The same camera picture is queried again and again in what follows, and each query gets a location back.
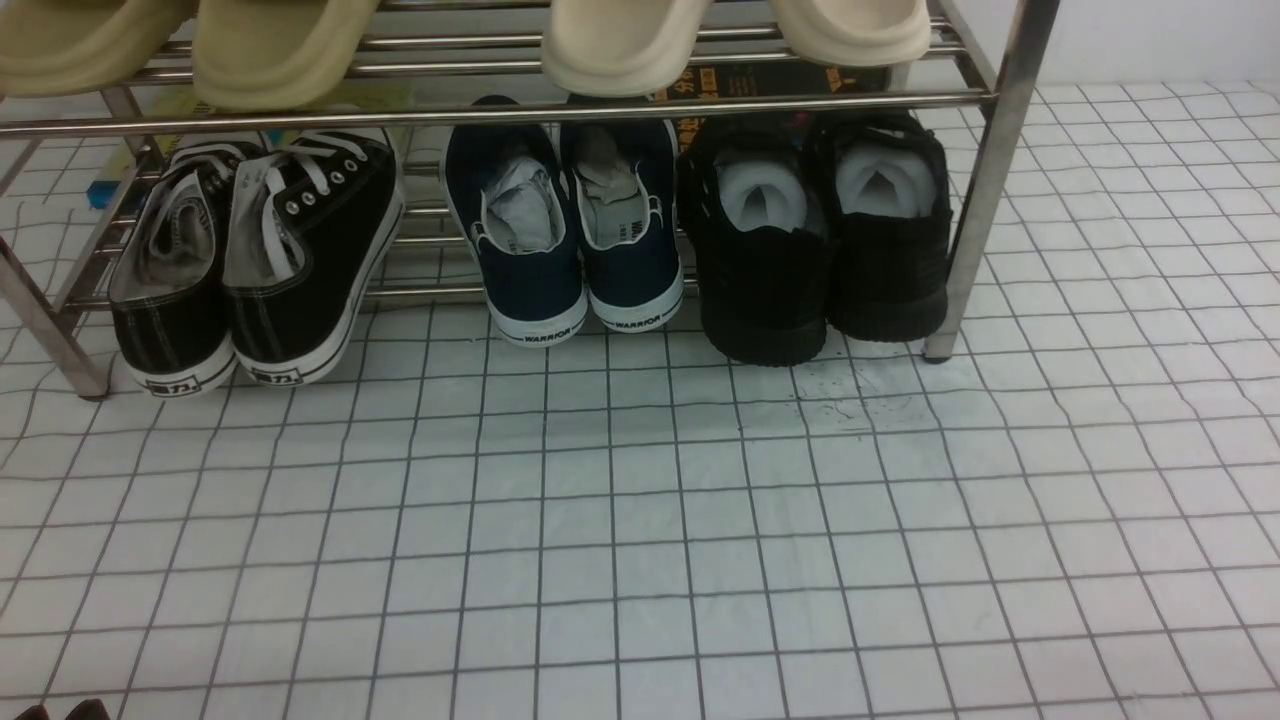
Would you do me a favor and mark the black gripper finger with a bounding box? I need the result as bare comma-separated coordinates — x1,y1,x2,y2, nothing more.
65,698,111,720

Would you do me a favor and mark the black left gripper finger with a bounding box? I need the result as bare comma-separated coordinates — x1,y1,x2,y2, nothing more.
14,705,49,720

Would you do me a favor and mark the navy slip-on shoe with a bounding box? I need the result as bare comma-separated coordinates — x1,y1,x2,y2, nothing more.
556,119,684,333
439,123,588,348

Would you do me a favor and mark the black mesh sneaker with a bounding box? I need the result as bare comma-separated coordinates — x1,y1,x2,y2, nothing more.
805,111,952,343
676,117,837,366

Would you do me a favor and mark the silver metal shoe rack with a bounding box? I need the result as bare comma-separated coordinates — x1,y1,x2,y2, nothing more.
3,1,1061,402

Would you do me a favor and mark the black canvas sneaker left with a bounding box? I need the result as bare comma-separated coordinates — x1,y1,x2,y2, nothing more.
108,132,270,398

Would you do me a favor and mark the black canvas sneaker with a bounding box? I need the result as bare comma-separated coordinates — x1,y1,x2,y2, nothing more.
221,128,404,387
108,132,270,398

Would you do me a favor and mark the black canvas sneaker right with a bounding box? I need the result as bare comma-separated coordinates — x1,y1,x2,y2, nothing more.
221,128,404,387

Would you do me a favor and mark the olive foam slipper far left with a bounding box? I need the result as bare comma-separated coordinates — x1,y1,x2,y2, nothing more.
1,1,198,97

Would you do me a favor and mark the olive foam slipper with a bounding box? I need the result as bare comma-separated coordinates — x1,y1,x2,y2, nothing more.
1,1,198,97
191,1,380,111

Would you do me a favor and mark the cream foam slipper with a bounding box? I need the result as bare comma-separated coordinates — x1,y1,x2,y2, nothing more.
540,1,710,97
771,1,932,67

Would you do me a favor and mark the black orange printed box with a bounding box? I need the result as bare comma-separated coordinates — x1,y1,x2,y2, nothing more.
654,60,891,102

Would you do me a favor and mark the cream foam slipper right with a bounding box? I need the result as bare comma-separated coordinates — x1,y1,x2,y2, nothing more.
771,1,932,67

